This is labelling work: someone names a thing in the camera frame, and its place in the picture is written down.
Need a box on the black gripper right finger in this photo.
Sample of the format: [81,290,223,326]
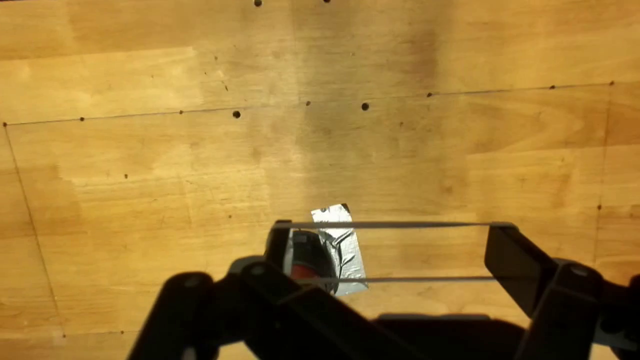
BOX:
[482,222,640,360]

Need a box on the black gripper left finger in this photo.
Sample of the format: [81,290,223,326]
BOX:
[126,218,436,360]

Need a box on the dark cup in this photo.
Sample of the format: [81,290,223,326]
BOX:
[284,227,343,290]

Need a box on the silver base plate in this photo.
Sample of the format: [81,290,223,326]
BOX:
[307,202,369,299]

